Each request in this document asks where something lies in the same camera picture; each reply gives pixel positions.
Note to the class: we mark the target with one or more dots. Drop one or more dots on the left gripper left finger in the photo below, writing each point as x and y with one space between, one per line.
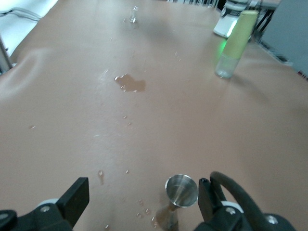
74 199

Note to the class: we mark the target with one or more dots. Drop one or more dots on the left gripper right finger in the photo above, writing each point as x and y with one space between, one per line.
207 199

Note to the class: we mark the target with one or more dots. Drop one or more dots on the steel jigger measuring cup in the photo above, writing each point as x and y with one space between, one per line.
181 190

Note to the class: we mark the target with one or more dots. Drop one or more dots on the clear glass shaker cup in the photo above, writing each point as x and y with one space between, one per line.
134 14

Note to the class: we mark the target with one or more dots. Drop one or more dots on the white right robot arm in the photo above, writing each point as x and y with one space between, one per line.
223 26

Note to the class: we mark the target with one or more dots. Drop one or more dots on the brown table mat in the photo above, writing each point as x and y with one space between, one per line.
72 120

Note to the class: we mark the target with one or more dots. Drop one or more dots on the spilled liquid puddle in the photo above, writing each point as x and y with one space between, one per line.
131 84

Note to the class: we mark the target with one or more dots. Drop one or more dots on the green frosted bottle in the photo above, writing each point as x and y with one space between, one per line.
237 36

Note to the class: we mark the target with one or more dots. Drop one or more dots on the metal pole with bracket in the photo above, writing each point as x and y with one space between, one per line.
4 55

